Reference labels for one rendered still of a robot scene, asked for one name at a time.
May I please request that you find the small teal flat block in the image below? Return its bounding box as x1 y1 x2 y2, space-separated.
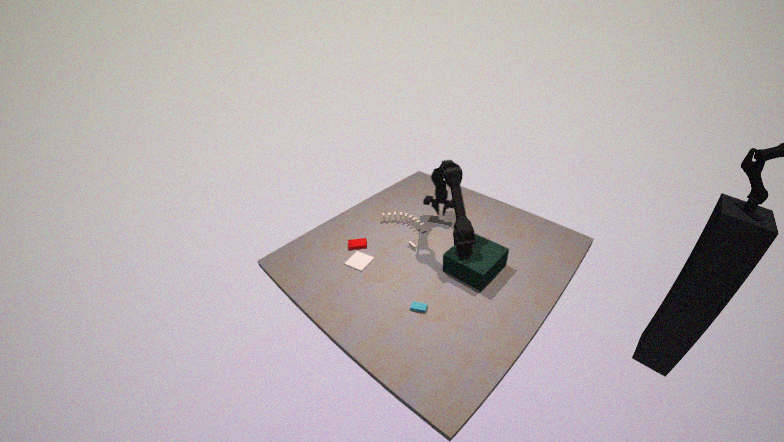
410 301 428 313

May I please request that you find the red rectangular block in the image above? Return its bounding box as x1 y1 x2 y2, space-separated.
348 238 367 250

